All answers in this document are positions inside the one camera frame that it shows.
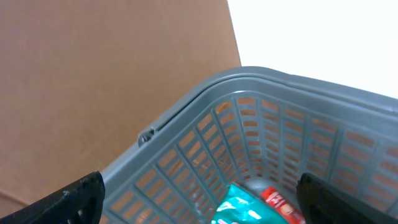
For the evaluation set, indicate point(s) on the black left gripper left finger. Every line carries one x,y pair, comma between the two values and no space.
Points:
78,202

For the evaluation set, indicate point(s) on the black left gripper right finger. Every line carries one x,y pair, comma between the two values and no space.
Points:
320,202

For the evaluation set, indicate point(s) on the green grip gloves package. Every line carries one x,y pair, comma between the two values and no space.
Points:
241,207

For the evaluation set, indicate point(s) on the red coffee stick sachet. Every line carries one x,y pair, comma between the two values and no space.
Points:
279,203

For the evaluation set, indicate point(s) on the grey plastic mesh basket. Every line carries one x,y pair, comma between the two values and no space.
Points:
258,127

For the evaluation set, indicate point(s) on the brown cardboard panel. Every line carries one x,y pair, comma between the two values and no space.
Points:
81,79

